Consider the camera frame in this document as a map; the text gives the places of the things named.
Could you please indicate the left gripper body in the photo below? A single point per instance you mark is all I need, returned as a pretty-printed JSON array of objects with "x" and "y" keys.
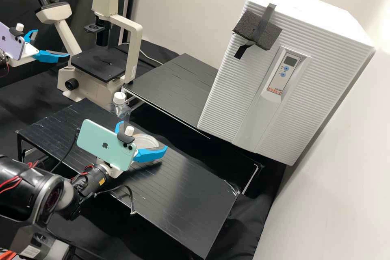
[{"x": 28, "y": 52}]

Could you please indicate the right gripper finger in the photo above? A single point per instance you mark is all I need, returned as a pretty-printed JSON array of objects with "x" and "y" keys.
[
  {"x": 118, "y": 126},
  {"x": 150, "y": 154}
]

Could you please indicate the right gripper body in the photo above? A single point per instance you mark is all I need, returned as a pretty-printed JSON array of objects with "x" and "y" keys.
[{"x": 117, "y": 173}]

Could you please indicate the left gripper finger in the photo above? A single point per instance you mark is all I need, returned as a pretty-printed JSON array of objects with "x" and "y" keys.
[
  {"x": 30, "y": 34},
  {"x": 50, "y": 56}
]

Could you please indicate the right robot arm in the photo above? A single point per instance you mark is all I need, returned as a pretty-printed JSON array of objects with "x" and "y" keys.
[{"x": 33, "y": 187}]

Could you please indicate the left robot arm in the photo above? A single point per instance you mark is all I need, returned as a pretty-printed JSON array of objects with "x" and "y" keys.
[{"x": 3, "y": 60}]

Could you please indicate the petri dish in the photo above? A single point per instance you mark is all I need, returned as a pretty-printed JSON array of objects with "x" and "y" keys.
[{"x": 147, "y": 142}]

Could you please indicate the white-capped bottle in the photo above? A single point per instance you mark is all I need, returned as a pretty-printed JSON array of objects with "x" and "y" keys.
[{"x": 120, "y": 106}]

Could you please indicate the black platform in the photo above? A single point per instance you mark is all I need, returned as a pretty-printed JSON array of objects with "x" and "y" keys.
[
  {"x": 182, "y": 187},
  {"x": 170, "y": 95}
]

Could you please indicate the cream microscope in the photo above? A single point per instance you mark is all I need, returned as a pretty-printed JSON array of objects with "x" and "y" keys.
[{"x": 100, "y": 68}]

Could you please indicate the incubator door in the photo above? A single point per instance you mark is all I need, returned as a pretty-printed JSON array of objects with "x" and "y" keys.
[{"x": 231, "y": 89}]

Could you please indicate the white incubator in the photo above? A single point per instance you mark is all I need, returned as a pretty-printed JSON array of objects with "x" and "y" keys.
[{"x": 304, "y": 4}]

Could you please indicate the left wrist camera phone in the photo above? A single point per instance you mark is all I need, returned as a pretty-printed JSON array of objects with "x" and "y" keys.
[{"x": 10, "y": 42}]

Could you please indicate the wrist camera phone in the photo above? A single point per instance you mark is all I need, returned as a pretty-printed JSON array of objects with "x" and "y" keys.
[
  {"x": 10, "y": 42},
  {"x": 100, "y": 141}
]

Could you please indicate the right wrist camera phone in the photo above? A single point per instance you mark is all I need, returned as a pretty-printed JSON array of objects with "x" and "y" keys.
[{"x": 100, "y": 141}]

